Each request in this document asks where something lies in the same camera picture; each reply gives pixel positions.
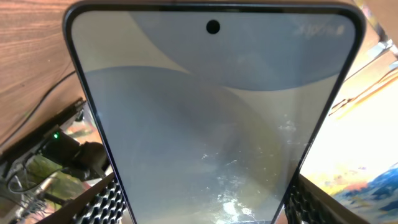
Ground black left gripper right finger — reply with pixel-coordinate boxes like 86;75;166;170
284;174;364;224

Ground Samsung Galaxy smartphone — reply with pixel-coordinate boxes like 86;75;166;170
63;1;366;223

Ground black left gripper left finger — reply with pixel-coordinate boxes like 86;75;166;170
38;173;127;224

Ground black USB charging cable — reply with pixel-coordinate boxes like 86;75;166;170
0;70;77;150

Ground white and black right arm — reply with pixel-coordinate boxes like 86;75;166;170
1;98;109;182

